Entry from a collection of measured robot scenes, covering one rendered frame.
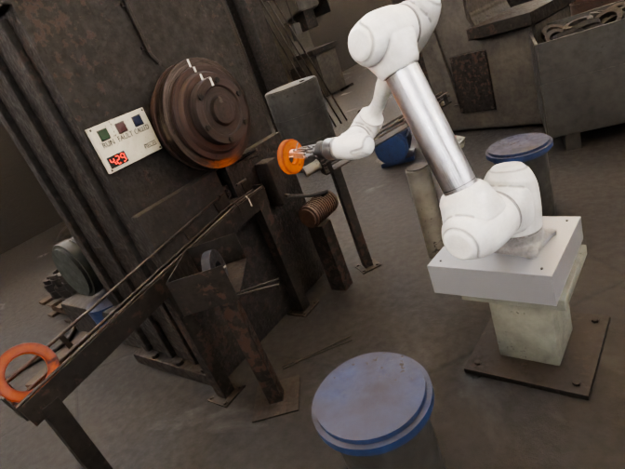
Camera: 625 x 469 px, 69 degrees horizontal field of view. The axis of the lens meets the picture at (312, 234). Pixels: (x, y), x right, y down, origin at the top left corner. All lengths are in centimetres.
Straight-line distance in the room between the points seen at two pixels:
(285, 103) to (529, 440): 384
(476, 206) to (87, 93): 145
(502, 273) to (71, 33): 172
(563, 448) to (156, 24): 215
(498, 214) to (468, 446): 73
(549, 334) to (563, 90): 207
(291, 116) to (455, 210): 356
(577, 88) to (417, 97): 222
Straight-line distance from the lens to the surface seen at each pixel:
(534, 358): 180
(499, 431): 165
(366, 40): 129
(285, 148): 200
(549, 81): 342
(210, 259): 154
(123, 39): 211
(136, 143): 199
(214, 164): 203
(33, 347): 176
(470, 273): 153
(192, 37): 232
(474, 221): 131
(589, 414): 169
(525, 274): 146
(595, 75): 345
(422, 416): 116
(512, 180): 147
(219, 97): 199
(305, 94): 474
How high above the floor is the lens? 127
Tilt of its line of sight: 23 degrees down
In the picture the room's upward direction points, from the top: 21 degrees counter-clockwise
